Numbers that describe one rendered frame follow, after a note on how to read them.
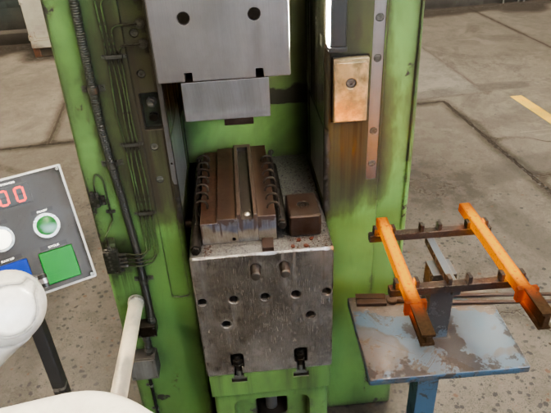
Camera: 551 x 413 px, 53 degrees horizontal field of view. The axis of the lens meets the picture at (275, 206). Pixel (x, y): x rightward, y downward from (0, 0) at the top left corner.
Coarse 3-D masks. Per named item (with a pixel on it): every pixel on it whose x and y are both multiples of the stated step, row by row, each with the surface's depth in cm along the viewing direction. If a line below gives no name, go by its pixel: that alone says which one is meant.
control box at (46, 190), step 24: (48, 168) 128; (48, 192) 128; (0, 216) 123; (24, 216) 125; (72, 216) 130; (24, 240) 125; (48, 240) 127; (72, 240) 129; (0, 264) 123; (48, 288) 127
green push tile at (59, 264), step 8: (56, 248) 127; (64, 248) 128; (72, 248) 129; (40, 256) 126; (48, 256) 126; (56, 256) 127; (64, 256) 128; (72, 256) 128; (48, 264) 126; (56, 264) 127; (64, 264) 128; (72, 264) 128; (48, 272) 126; (56, 272) 127; (64, 272) 128; (72, 272) 128; (80, 272) 129; (48, 280) 126; (56, 280) 127
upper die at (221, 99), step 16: (192, 80) 125; (208, 80) 124; (224, 80) 124; (240, 80) 125; (256, 80) 125; (192, 96) 126; (208, 96) 126; (224, 96) 126; (240, 96) 127; (256, 96) 127; (192, 112) 128; (208, 112) 128; (224, 112) 128; (240, 112) 129; (256, 112) 129
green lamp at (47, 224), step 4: (44, 216) 127; (48, 216) 127; (40, 220) 126; (44, 220) 127; (48, 220) 127; (52, 220) 127; (36, 224) 126; (40, 224) 126; (44, 224) 127; (48, 224) 127; (52, 224) 127; (56, 224) 128; (40, 228) 126; (44, 228) 127; (48, 228) 127; (52, 228) 127; (56, 228) 128; (40, 232) 126; (44, 232) 127; (48, 232) 127; (52, 232) 127
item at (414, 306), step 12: (384, 228) 140; (384, 240) 136; (396, 240) 135; (396, 252) 131; (396, 264) 127; (396, 276) 126; (408, 276) 123; (408, 288) 120; (408, 300) 116; (420, 300) 116; (408, 312) 117; (420, 312) 113; (420, 324) 110; (420, 336) 111; (432, 336) 108
